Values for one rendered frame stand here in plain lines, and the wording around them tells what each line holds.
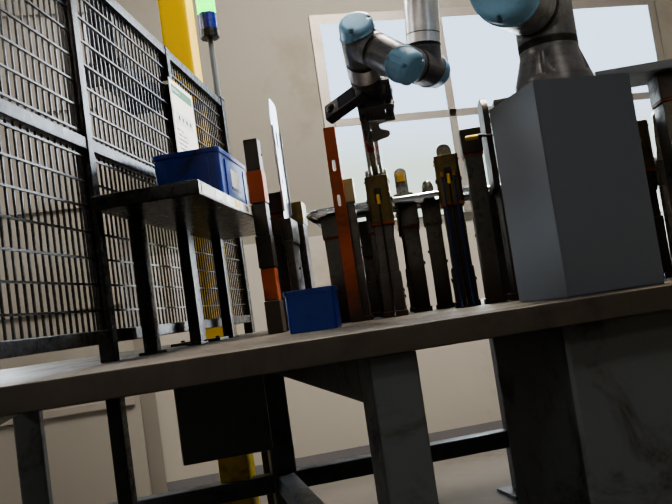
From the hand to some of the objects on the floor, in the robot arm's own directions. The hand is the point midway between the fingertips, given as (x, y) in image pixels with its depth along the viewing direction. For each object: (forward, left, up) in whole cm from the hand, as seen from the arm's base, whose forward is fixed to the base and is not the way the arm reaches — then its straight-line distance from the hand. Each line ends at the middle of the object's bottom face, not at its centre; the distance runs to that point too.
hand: (368, 139), depth 193 cm
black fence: (+14, +54, -113) cm, 126 cm away
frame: (+14, -22, -113) cm, 116 cm away
